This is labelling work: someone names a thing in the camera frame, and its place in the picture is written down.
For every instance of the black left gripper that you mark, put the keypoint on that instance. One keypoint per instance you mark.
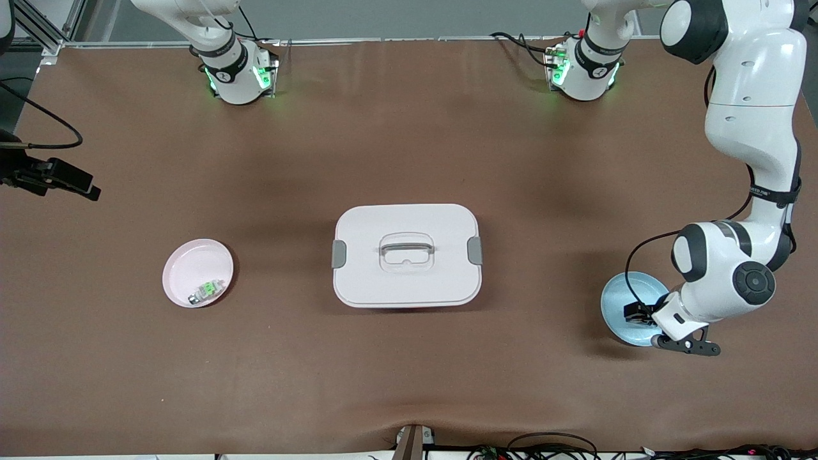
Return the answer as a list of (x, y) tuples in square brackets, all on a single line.
[(647, 313)]

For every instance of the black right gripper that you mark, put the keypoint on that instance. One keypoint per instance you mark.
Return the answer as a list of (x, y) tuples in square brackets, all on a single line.
[(18, 171)]

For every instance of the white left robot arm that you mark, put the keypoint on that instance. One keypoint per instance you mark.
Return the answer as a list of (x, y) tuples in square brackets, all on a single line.
[(754, 115)]

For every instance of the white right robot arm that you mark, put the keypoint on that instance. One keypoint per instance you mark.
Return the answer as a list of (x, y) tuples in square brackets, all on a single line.
[(236, 76)]

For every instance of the light blue round plate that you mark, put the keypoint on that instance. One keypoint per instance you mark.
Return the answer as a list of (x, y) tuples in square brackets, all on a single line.
[(617, 306)]

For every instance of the pink round plate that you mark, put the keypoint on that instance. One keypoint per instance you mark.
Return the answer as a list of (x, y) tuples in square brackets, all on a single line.
[(192, 265)]

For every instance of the white lidded box grey latches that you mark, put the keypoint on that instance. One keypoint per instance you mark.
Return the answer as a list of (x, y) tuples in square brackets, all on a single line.
[(409, 281)]

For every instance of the brown table mat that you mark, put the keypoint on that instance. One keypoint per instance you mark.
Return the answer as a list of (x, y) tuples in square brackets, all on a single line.
[(409, 370)]

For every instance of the aluminium frame profile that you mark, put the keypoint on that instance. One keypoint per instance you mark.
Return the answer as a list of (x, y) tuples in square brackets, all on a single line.
[(45, 35)]

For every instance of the green switch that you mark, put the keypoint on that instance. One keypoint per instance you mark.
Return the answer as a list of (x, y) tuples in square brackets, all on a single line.
[(206, 291)]

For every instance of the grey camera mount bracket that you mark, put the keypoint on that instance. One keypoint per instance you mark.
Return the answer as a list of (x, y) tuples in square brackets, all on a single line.
[(412, 444)]

